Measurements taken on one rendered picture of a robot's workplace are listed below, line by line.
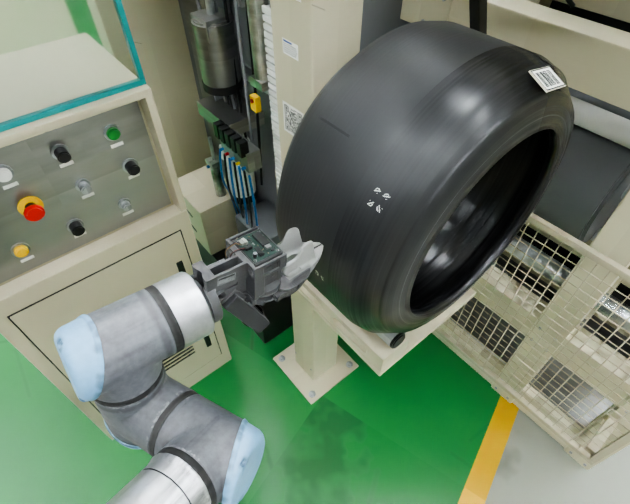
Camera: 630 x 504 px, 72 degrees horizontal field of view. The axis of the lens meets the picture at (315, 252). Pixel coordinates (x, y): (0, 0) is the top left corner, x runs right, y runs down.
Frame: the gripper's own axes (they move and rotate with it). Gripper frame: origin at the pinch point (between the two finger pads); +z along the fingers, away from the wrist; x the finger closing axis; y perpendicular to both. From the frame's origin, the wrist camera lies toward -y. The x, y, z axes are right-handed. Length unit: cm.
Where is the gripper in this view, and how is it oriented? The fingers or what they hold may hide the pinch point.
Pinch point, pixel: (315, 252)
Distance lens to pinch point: 68.4
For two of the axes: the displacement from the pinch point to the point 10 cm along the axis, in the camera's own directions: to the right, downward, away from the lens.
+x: -6.4, -5.8, 5.1
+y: 0.9, -7.2, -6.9
